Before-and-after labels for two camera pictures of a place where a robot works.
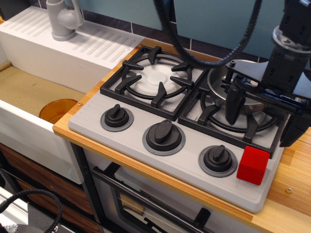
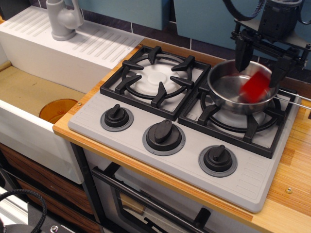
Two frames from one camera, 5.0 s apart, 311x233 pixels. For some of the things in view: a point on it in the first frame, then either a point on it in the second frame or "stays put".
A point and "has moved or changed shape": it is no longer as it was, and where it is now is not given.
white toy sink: (36, 70) stays put
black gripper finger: (296, 124) -> (283, 64)
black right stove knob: (217, 161) stays put
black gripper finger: (235, 99) -> (244, 51)
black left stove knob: (116, 119) stays put
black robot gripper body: (247, 76) -> (276, 33)
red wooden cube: (252, 165) has moved or changed shape
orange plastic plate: (54, 110) stays put
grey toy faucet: (65, 20) stays put
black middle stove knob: (164, 138) stays put
